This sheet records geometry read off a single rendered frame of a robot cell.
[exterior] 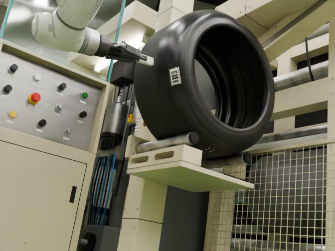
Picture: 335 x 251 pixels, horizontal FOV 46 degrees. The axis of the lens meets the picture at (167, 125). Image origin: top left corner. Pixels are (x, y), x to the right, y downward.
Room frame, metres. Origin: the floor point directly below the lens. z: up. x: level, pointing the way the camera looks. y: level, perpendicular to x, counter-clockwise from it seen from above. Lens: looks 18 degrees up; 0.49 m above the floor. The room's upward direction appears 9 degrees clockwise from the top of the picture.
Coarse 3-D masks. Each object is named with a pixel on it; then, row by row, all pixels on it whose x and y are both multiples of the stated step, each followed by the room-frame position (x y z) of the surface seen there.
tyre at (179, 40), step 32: (160, 32) 1.39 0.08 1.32; (192, 32) 1.29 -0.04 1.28; (224, 32) 1.55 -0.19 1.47; (160, 64) 1.31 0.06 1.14; (192, 64) 1.29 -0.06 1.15; (224, 64) 1.72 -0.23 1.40; (256, 64) 1.61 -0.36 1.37; (160, 96) 1.35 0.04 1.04; (192, 96) 1.31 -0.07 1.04; (224, 96) 1.78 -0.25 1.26; (256, 96) 1.68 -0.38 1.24; (160, 128) 1.47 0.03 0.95; (192, 128) 1.37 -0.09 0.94; (224, 128) 1.40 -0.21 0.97; (256, 128) 1.50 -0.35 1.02
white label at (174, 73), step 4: (172, 68) 1.28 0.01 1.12; (176, 68) 1.27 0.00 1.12; (172, 72) 1.28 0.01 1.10; (176, 72) 1.27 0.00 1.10; (172, 76) 1.29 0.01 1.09; (176, 76) 1.28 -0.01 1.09; (172, 80) 1.29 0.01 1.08; (176, 80) 1.28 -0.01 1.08; (180, 80) 1.27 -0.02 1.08; (172, 84) 1.29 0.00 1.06; (176, 84) 1.29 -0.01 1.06
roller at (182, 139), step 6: (192, 132) 1.35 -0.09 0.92; (168, 138) 1.45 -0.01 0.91; (174, 138) 1.41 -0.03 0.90; (180, 138) 1.38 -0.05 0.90; (186, 138) 1.36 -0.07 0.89; (192, 138) 1.35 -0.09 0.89; (198, 138) 1.36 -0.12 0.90; (144, 144) 1.58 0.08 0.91; (150, 144) 1.54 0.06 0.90; (156, 144) 1.51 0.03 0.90; (162, 144) 1.48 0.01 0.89; (168, 144) 1.45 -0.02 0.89; (174, 144) 1.42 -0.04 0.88; (180, 144) 1.40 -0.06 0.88; (186, 144) 1.38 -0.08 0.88; (138, 150) 1.62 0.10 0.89; (144, 150) 1.59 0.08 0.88; (150, 150) 1.56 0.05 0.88
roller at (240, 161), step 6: (222, 156) 1.61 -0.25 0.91; (228, 156) 1.57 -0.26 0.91; (234, 156) 1.54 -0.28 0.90; (240, 156) 1.52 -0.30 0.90; (246, 156) 1.51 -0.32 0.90; (204, 162) 1.69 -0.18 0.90; (210, 162) 1.66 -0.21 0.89; (216, 162) 1.63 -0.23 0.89; (222, 162) 1.60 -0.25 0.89; (228, 162) 1.58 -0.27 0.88; (234, 162) 1.55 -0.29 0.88; (240, 162) 1.53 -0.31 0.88; (246, 162) 1.51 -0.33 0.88
